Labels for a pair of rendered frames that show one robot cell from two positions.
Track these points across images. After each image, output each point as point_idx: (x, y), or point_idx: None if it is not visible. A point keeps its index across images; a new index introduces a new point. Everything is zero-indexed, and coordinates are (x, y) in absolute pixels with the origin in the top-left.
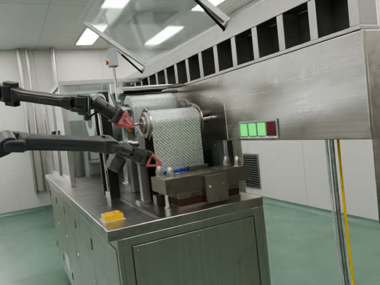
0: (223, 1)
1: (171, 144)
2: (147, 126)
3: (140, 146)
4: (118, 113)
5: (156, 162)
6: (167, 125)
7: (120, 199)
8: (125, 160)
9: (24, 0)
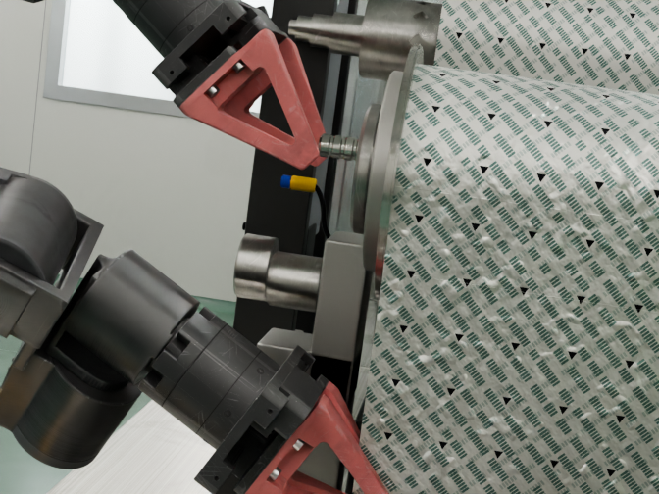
0: None
1: (527, 388)
2: (368, 192)
3: (319, 320)
4: (198, 38)
5: (360, 491)
6: (530, 225)
7: None
8: (124, 400)
9: None
